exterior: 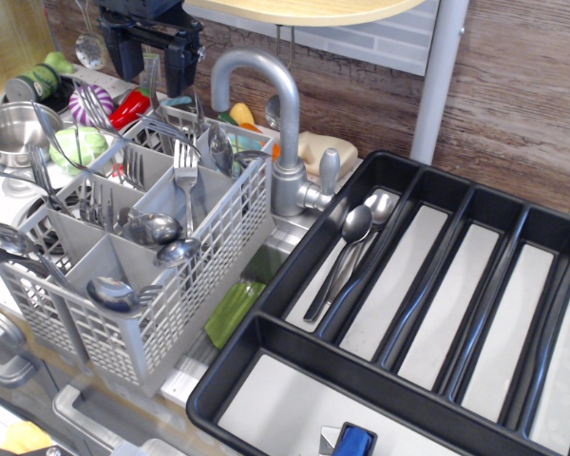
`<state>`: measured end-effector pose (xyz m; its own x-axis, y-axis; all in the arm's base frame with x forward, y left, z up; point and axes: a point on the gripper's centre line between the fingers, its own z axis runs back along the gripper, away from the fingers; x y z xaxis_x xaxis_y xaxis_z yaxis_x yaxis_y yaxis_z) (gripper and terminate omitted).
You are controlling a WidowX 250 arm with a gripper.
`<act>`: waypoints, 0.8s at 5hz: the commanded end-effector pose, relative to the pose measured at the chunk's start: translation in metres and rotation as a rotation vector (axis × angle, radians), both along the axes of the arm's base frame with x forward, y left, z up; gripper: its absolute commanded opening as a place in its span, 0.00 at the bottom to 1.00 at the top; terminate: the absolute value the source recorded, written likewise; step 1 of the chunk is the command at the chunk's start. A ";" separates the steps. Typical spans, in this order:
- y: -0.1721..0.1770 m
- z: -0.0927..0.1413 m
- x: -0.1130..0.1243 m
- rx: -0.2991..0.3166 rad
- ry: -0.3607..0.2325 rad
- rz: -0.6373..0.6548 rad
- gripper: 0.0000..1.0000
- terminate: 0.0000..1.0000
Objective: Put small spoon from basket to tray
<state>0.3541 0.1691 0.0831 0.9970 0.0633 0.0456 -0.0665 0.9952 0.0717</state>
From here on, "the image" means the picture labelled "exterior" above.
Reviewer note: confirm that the large spoon basket centre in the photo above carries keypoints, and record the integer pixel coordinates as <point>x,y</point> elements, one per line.
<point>152,229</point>

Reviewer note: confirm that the steel cooking pot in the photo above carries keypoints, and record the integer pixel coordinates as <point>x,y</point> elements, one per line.
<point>19,126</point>

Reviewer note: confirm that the grey metal post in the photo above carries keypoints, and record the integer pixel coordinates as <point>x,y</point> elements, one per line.
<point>448,32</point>

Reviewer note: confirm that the purple white toy onion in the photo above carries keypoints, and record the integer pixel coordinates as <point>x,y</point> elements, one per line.
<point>77,109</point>

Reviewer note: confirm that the blue object in tray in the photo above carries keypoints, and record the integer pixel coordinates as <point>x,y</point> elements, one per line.
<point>347,440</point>

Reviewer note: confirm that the hanging steel ladle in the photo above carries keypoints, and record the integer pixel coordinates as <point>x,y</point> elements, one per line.
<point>272,107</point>

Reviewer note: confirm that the long curved steel fork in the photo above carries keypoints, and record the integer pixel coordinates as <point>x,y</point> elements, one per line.
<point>94,109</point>

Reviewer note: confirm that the light wooden shelf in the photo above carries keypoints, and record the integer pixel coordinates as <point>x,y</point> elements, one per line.
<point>309,13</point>

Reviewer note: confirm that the yellow toy fruit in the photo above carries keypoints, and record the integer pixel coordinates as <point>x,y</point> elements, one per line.
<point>242,114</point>

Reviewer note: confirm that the red toy pepper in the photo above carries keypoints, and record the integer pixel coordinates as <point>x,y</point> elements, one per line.
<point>136,103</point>

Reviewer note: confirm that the small steel spoon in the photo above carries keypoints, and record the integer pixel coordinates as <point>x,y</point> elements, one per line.
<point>199,122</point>

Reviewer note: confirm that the steel spoon left basket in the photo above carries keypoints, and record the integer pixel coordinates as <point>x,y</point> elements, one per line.
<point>14,242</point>

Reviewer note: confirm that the green label tin can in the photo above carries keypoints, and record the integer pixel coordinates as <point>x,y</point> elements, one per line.
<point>34,85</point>

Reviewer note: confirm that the steel spoon middle basket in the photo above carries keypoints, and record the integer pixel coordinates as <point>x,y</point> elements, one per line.
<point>177,252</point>

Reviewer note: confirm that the steel spoon back basket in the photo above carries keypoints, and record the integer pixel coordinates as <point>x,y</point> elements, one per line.
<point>220,150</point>

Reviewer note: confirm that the grey metal faucet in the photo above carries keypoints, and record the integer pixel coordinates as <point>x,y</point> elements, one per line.
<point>292,192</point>

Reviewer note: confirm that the green dish sponge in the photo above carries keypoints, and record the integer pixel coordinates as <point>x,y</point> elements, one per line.
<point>231,310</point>

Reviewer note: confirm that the black cutlery tray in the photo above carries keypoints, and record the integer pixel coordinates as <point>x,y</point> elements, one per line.
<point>450,337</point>

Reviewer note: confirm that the hanging steel grater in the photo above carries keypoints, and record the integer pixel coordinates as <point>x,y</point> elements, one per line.
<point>151,76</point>

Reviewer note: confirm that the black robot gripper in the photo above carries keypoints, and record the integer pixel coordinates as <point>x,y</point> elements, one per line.
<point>127,25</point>

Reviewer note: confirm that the large steel fork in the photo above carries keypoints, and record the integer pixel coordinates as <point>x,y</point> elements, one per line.
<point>186,171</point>

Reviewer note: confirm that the grey plastic cutlery basket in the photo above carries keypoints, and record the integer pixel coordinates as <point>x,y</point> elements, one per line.
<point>231,218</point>

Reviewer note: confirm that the hanging steel skimmer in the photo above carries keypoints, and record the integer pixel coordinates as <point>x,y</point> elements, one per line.
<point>89,46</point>

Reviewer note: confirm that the steel spoon front basket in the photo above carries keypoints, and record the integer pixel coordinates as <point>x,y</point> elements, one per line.
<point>112,294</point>

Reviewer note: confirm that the steel spoon basket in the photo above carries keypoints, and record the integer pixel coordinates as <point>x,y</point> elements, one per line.
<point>220,150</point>
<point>112,294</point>
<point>14,242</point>
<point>177,252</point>

